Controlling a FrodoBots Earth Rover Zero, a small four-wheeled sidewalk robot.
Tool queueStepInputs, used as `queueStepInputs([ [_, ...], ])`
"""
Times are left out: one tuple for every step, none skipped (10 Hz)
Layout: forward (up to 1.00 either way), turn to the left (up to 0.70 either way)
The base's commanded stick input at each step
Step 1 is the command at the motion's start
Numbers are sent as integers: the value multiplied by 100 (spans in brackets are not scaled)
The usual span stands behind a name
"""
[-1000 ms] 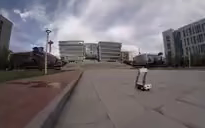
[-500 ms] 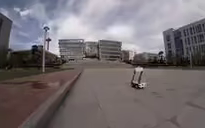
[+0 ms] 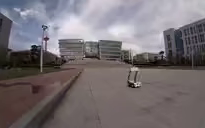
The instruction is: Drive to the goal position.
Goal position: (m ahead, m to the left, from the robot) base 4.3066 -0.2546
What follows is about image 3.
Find wide stone stairs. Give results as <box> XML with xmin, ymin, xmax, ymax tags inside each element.
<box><xmin>61</xmin><ymin>59</ymin><xmax>134</xmax><ymax>70</ymax></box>

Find small grey building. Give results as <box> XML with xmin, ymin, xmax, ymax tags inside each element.
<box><xmin>122</xmin><ymin>49</ymin><xmax>131</xmax><ymax>62</ymax></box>

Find white terraced building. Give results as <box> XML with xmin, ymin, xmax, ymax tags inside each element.
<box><xmin>58</xmin><ymin>38</ymin><xmax>123</xmax><ymax>62</ymax></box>

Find small white wheeled robot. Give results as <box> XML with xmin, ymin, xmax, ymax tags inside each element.
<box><xmin>127</xmin><ymin>66</ymin><xmax>143</xmax><ymax>89</ymax></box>

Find low pale building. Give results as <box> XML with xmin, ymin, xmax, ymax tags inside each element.
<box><xmin>134</xmin><ymin>52</ymin><xmax>161</xmax><ymax>63</ymax></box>

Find red and white tower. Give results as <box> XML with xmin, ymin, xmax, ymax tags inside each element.
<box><xmin>43</xmin><ymin>35</ymin><xmax>50</xmax><ymax>52</ymax></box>

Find white lamp pole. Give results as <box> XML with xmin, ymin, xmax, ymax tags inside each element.
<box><xmin>39</xmin><ymin>24</ymin><xmax>49</xmax><ymax>73</ymax></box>

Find grey paved plaza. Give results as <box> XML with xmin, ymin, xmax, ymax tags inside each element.
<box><xmin>41</xmin><ymin>64</ymin><xmax>205</xmax><ymax>128</ymax></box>

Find grey stone kerb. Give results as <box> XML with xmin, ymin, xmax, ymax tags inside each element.
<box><xmin>8</xmin><ymin>69</ymin><xmax>84</xmax><ymax>128</ymax></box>

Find low dark building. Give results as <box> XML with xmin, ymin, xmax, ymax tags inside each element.
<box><xmin>9</xmin><ymin>49</ymin><xmax>63</xmax><ymax>67</ymax></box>

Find row of trees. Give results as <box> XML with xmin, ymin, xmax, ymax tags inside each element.
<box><xmin>158</xmin><ymin>49</ymin><xmax>205</xmax><ymax>67</ymax></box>

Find grass strip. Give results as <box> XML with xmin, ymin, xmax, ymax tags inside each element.
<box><xmin>0</xmin><ymin>66</ymin><xmax>74</xmax><ymax>82</ymax></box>

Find red brick strip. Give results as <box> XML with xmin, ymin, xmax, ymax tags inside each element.
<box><xmin>0</xmin><ymin>68</ymin><xmax>83</xmax><ymax>128</ymax></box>

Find large grey windowed building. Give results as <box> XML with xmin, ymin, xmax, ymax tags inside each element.
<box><xmin>163</xmin><ymin>14</ymin><xmax>205</xmax><ymax>66</ymax></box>

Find tall grey building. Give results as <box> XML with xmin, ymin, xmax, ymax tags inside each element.
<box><xmin>0</xmin><ymin>12</ymin><xmax>14</xmax><ymax>69</ymax></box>

